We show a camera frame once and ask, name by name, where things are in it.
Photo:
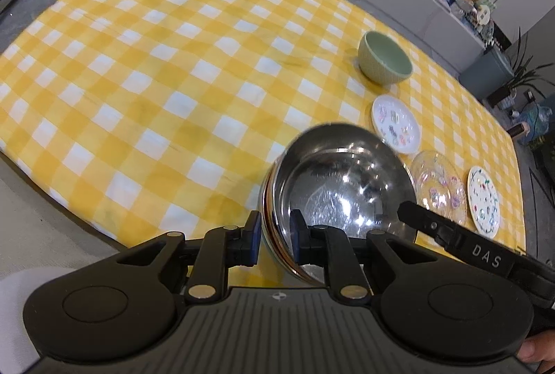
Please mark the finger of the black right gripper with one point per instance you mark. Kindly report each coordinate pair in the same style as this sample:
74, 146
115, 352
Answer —
442, 230

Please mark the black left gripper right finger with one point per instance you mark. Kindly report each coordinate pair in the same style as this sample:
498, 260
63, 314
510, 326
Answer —
331, 249

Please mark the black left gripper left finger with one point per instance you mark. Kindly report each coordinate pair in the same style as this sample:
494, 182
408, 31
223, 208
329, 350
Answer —
223, 248

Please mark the white fruity painted plate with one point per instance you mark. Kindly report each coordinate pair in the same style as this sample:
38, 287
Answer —
484, 203

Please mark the clear glass sticker plate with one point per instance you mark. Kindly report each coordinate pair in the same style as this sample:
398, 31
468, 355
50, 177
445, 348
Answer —
438, 186

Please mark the stainless steel bowl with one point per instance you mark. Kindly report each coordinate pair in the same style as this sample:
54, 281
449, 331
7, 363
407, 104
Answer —
337, 174

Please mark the small white sticker plate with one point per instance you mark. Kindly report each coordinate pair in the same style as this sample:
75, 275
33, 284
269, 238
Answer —
395, 124

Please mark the green ceramic bowl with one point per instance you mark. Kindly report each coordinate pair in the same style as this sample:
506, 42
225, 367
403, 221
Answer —
382, 60

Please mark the person's hand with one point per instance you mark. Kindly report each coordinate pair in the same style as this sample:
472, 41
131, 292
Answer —
540, 350

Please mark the yellow checkered tablecloth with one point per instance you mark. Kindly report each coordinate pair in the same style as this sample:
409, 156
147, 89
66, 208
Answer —
145, 116

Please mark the grey trash bin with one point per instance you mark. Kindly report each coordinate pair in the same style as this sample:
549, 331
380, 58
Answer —
487, 74

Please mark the green potted plant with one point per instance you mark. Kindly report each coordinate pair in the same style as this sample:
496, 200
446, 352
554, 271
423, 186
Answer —
524, 74

